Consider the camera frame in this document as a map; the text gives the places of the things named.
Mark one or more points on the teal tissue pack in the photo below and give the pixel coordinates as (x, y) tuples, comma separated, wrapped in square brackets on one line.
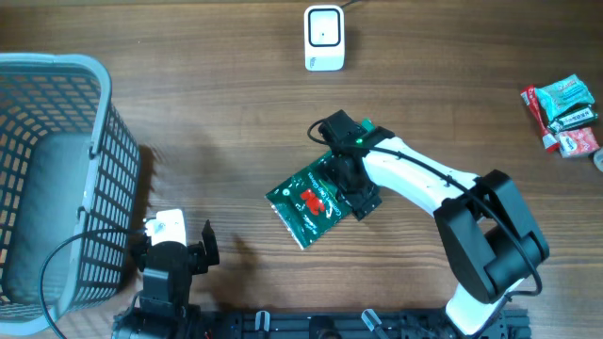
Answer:
[(562, 96)]

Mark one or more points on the grey plastic basket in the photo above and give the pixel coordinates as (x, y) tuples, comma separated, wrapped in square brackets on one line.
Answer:
[(69, 174)]

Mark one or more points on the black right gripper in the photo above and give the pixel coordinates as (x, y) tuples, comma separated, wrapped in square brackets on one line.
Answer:
[(360, 201)]

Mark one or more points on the green lid jar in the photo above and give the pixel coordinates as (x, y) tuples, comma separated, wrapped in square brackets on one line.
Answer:
[(598, 159)]

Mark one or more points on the white barcode scanner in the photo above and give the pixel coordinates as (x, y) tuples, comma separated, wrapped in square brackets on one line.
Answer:
[(324, 38)]

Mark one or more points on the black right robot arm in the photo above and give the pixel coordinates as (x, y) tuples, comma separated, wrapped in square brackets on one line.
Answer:
[(491, 238)]

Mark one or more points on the red stick packet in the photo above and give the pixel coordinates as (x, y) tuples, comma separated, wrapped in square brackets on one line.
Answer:
[(528, 94)]

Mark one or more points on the green 3M gloves bag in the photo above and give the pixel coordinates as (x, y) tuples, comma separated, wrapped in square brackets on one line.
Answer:
[(306, 203)]

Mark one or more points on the green gum box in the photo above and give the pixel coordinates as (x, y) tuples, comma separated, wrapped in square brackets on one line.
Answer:
[(572, 120)]

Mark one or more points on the black aluminium mounting rail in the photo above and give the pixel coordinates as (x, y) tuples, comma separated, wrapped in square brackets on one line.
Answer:
[(405, 324)]

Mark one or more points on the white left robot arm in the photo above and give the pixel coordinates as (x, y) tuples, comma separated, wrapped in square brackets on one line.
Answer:
[(161, 309)]

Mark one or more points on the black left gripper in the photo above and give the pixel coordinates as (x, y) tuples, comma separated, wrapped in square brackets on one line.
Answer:
[(197, 251)]

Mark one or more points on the orange Kleenex tissue pack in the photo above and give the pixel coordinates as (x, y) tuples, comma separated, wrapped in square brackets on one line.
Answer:
[(577, 143)]

